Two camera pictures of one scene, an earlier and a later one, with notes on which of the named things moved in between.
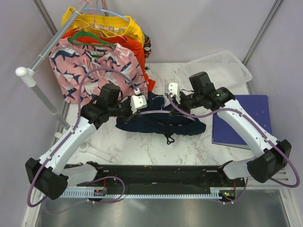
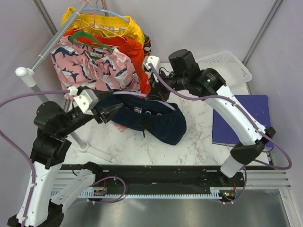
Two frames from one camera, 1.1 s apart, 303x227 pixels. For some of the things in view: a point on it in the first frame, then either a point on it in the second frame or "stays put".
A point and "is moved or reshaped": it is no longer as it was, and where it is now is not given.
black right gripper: [182, 94] → [156, 91]
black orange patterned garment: [147, 48] stays put
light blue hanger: [100, 9] stays put
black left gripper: [130, 116] → [108, 111]
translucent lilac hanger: [162, 111] → [144, 95]
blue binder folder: [256, 107] stays put
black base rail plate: [118, 177] stays put
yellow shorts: [107, 25] stays put
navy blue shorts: [157, 117] is moved or reshaped
